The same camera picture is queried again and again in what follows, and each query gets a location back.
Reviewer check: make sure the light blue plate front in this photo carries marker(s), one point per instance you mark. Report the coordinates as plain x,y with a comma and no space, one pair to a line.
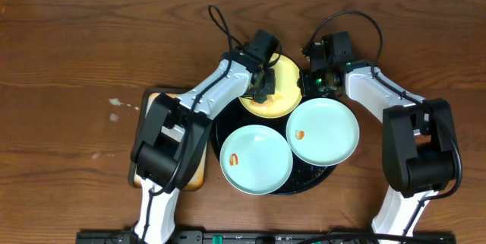
256,159

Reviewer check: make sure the yellow plate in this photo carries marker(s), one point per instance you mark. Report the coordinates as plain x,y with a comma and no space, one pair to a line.
287,92

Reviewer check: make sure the rectangular soapy water tray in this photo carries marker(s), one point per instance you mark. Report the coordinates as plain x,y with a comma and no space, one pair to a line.
149,94

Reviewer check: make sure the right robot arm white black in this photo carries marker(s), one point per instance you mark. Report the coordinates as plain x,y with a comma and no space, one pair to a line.
420,155

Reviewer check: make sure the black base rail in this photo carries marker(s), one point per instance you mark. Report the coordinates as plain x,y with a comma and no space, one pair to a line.
198,237

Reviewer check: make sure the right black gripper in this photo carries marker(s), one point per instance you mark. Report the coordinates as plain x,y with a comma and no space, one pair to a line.
304,84

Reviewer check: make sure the light blue plate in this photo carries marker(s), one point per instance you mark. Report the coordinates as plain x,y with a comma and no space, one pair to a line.
322,132
256,159

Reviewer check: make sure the green yellow sponge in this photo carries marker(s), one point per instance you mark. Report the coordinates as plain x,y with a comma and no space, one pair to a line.
262,99

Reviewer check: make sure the round black serving tray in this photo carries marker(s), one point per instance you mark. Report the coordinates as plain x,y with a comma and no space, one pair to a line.
303,176

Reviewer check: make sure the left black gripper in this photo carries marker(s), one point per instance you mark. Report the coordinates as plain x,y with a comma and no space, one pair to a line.
263,85

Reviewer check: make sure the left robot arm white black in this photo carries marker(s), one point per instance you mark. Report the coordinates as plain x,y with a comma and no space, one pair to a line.
172,135

